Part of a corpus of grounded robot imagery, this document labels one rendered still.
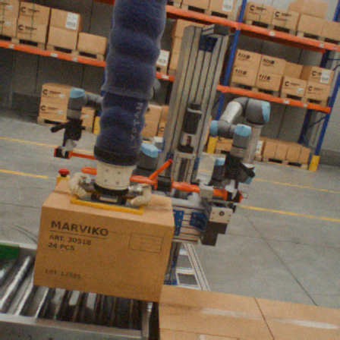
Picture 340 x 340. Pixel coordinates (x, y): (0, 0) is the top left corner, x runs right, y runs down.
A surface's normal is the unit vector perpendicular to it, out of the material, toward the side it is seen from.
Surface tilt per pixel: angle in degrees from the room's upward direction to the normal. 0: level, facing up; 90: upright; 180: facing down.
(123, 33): 74
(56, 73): 90
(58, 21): 91
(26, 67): 90
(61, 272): 90
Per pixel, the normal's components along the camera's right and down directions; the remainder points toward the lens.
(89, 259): 0.05, 0.26
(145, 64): 0.69, 0.03
